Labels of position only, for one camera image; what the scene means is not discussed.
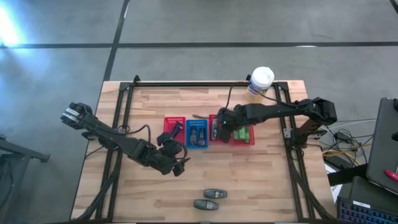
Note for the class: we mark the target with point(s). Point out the black stand foot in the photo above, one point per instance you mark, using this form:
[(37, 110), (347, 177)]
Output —
[(25, 152)]

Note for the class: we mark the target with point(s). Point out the black power adapter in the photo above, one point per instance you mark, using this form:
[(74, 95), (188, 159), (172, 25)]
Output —
[(343, 136)]

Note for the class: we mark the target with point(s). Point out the black table frame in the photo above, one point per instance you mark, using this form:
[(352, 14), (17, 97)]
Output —
[(186, 84)]

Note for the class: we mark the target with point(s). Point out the green toiletry bottle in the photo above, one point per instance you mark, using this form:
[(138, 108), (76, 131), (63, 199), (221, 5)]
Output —
[(245, 133), (237, 134)]

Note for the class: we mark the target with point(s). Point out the grey laptop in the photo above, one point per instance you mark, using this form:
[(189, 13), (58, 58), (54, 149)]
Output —
[(384, 140)]

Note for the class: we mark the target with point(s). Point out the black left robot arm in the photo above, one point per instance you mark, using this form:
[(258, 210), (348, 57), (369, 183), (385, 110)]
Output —
[(124, 143)]

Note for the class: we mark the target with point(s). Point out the dark blue toiletry tube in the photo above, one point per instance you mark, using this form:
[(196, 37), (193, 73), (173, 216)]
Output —
[(214, 130)]

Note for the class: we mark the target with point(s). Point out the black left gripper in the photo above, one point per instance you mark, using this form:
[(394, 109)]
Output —
[(169, 144)]

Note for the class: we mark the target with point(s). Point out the white paper sheet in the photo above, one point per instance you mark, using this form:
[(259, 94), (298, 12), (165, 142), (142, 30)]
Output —
[(335, 193)]

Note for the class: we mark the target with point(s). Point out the black backlit keyboard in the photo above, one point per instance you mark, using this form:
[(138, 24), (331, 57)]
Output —
[(367, 214)]

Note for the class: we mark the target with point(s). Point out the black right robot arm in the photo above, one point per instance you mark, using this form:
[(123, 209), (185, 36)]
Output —
[(280, 110)]

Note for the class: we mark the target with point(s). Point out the black case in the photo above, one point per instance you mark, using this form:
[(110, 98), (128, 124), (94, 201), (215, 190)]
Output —
[(363, 193)]

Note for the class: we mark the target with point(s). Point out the blue plastic basket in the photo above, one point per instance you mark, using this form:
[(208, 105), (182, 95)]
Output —
[(197, 147)]

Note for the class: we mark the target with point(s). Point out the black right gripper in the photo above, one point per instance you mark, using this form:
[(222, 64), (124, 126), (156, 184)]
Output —
[(231, 118)]

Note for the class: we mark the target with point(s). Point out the red plastic basket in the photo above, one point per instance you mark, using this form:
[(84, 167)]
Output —
[(251, 141), (211, 117), (168, 124)]

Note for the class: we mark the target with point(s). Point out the Lysol wipes canister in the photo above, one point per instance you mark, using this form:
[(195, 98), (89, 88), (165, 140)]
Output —
[(261, 77)]

